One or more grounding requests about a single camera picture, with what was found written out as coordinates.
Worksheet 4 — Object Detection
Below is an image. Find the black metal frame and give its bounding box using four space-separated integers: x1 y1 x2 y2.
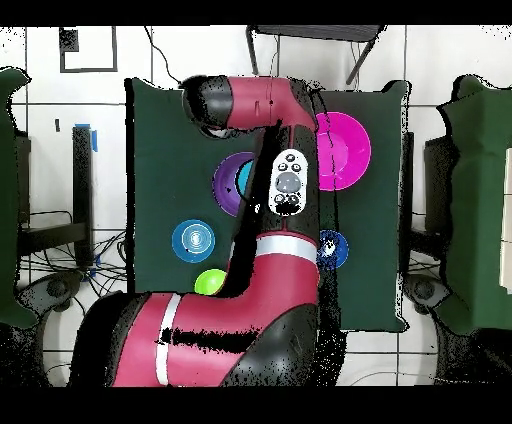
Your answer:
15 124 96 269
399 130 455 261

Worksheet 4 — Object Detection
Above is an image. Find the dark blue ribbed bowl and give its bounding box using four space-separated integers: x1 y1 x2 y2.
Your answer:
317 229 350 269

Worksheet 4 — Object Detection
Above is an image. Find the dark green tablecloth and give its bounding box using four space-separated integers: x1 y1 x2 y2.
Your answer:
125 77 411 333

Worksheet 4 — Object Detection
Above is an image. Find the large purple bowl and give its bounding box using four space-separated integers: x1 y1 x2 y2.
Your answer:
212 151 257 218

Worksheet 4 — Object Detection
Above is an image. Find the green ribbed bowl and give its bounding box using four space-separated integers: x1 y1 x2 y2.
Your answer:
193 268 228 296

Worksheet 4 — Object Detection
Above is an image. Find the large pink bowl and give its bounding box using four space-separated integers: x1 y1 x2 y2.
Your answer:
315 111 373 192

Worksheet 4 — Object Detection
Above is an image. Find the grey chair base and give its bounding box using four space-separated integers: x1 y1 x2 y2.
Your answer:
403 273 453 315
17 270 85 313

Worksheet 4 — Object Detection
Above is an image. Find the black floor cable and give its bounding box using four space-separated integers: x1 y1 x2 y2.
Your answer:
142 25 185 87

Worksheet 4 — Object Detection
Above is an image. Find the translucent blue straight-sided bowl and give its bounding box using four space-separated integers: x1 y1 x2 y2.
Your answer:
171 218 217 264

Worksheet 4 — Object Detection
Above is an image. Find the green cloth covered table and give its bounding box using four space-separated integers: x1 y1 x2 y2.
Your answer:
435 74 512 335
0 66 39 329

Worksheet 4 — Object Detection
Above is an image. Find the cyan ribbed bowl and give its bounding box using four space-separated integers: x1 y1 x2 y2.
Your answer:
236 159 255 197

